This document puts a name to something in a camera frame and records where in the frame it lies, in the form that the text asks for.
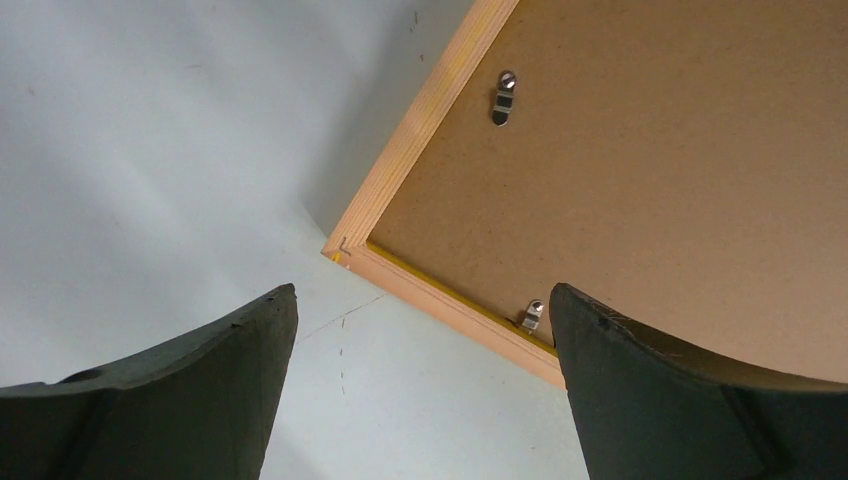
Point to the yellow wooden picture frame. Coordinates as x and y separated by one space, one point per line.
350 247

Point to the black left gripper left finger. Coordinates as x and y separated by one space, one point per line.
199 406

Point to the brown cardboard backing board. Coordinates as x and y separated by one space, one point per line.
683 162

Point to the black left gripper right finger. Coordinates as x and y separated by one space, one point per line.
649 405

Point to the silver frame turn clip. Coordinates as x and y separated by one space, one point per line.
504 98

